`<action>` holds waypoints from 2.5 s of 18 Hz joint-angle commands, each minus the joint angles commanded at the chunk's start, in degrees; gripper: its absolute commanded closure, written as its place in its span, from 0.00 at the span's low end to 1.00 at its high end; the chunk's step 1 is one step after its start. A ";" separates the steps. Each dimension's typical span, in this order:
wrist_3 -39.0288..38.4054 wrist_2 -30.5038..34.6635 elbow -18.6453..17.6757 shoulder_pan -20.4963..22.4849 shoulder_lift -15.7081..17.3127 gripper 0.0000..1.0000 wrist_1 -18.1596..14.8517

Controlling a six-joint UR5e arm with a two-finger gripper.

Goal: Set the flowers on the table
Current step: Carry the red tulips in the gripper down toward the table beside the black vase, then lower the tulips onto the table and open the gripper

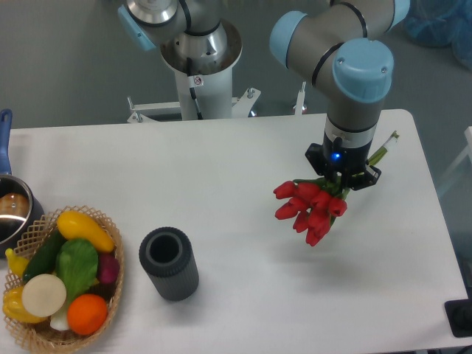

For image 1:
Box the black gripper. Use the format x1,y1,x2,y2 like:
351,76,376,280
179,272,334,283
305,128,381,190

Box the red tulip bouquet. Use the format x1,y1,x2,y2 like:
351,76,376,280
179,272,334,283
273,131,399,247

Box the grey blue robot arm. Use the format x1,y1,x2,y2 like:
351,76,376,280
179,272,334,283
118,1,410,190

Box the blue plastic bag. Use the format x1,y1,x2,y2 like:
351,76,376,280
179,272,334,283
403,1,471,69

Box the black device at edge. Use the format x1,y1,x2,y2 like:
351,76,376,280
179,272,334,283
444,299,471,338

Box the dark grey ribbed vase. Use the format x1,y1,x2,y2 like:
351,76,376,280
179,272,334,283
139,226,199,302

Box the purple red onion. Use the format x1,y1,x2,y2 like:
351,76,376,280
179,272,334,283
97,254,119,285

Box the yellow squash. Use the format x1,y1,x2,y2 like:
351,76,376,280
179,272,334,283
57,210,115,253

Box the green lettuce leaf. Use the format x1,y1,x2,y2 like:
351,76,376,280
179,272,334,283
50,238,98,331

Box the orange fruit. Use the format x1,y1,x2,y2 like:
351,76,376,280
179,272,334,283
67,294,108,336

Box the green cucumber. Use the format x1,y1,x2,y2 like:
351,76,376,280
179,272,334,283
22,229,66,283

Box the white round radish slice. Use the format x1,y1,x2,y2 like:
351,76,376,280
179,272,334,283
21,274,66,317

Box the yellow bell pepper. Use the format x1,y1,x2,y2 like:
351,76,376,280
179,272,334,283
3,286,47,324

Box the white frame at right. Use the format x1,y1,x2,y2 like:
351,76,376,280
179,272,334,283
437,126,471,196

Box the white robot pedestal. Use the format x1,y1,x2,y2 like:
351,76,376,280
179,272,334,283
128,19,261,123

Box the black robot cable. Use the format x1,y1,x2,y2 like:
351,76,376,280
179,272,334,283
186,57,204,120

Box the blue handled saucepan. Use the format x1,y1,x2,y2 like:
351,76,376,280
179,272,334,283
1,108,44,260

